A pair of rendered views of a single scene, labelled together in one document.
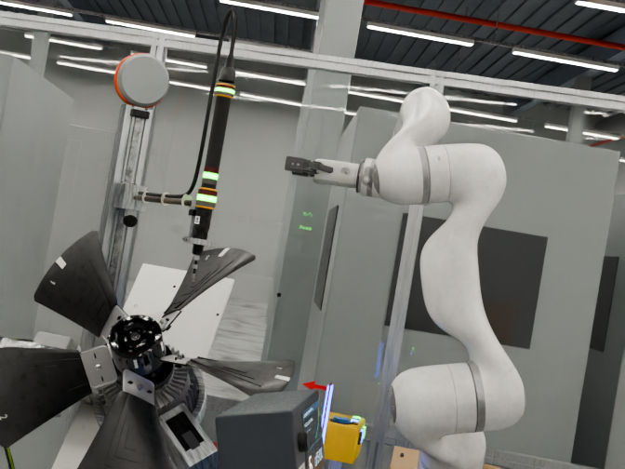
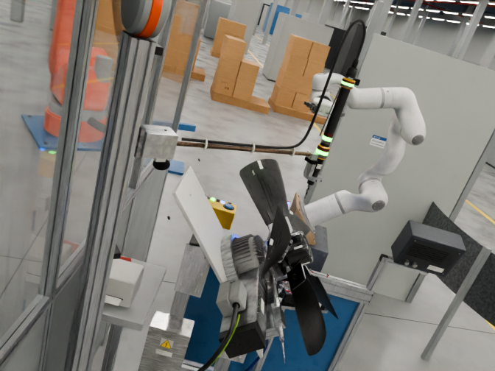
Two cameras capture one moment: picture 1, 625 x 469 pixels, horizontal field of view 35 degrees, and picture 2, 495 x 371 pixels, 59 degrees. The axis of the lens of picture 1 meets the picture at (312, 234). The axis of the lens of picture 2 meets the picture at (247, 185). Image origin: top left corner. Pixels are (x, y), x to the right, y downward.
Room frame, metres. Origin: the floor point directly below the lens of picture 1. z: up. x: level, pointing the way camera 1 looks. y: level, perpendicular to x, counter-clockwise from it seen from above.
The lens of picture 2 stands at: (2.74, 1.68, 1.95)
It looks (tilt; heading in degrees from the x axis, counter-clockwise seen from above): 22 degrees down; 258
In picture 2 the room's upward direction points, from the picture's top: 17 degrees clockwise
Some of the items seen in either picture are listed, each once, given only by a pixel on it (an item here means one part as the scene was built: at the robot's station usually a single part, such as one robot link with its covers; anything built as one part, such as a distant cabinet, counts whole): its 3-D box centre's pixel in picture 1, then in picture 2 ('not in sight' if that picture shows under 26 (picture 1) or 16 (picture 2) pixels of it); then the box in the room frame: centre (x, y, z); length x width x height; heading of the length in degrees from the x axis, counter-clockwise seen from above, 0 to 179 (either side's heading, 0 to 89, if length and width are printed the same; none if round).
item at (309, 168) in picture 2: (201, 222); (314, 165); (2.23, 0.25, 1.49); 0.09 x 0.07 x 0.10; 26
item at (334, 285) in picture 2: not in sight; (283, 271); (2.07, -0.09, 0.82); 0.90 x 0.04 x 0.08; 171
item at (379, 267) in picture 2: not in sight; (377, 272); (1.65, -0.02, 0.96); 0.03 x 0.03 x 0.20; 81
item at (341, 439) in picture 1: (339, 439); (216, 213); (2.46, -0.15, 1.02); 0.16 x 0.10 x 0.11; 171
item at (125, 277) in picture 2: not in sight; (113, 283); (2.83, 0.35, 0.92); 0.17 x 0.16 x 0.11; 171
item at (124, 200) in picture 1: (130, 197); (153, 141); (2.79, 0.53, 1.54); 0.10 x 0.07 x 0.08; 26
